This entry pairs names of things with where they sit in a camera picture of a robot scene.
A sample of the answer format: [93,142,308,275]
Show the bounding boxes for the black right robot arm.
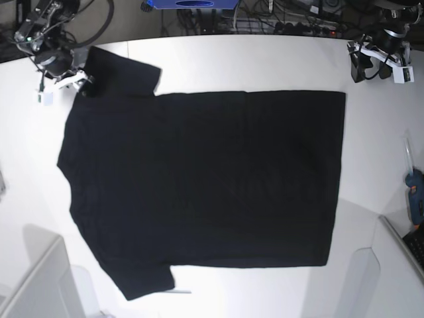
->
[13,1,93,93]

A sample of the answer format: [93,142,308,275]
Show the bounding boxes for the thin white stick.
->
[166,289,192,294]

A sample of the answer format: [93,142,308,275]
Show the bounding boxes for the white monitor stand left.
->
[1,235,85,318]

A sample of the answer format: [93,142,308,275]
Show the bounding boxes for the blue glue gun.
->
[403,135,423,226]

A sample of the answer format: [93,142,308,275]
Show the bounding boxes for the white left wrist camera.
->
[392,66,415,84]

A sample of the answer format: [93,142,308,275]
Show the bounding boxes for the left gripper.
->
[347,28,411,83]

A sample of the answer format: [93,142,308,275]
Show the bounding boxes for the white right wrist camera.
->
[36,90,54,106]

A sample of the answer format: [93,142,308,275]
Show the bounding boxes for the black T-shirt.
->
[58,47,346,300]

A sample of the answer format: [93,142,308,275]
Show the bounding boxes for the black keyboard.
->
[403,227,424,268]

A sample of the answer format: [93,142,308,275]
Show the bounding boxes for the blue plastic box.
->
[146,0,239,10]

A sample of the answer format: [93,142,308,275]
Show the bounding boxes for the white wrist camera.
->
[392,66,415,84]
[36,90,54,106]

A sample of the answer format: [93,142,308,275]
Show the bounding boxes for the black power strip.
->
[272,21,343,38]

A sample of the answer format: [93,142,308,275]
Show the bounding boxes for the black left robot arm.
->
[347,1,423,84]

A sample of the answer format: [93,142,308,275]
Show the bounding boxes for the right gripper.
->
[35,49,89,89]

